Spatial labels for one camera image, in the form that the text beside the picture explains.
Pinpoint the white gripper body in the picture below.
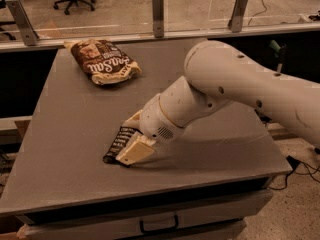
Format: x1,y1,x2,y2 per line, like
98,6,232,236
139,94,183,144

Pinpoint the black rxbar chocolate bar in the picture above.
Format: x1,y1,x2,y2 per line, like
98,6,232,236
103,126,139,164

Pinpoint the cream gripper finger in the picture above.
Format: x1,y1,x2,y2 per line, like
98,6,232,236
116,133,156,166
122,110,141,130

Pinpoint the grey drawer with black handle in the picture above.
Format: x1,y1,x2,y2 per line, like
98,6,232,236
20,189,273,240

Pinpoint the glass barrier panel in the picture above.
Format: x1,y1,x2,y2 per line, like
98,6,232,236
0,0,320,43

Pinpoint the middle metal glass bracket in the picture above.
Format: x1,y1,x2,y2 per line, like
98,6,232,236
152,0,164,38

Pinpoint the left metal glass bracket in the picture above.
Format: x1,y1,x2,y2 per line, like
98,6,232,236
6,0,39,46

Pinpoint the metal glass bracket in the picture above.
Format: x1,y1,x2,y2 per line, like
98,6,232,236
152,0,164,38
6,0,39,46
228,0,248,33

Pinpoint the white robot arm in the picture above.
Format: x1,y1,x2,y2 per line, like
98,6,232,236
116,41,320,166

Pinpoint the brown sea salt chip bag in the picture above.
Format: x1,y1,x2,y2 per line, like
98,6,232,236
64,39,142,85

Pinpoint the right metal glass bracket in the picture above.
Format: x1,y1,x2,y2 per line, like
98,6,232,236
228,0,248,33

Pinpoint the black floor cable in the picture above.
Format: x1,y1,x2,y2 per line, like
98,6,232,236
268,155,320,191

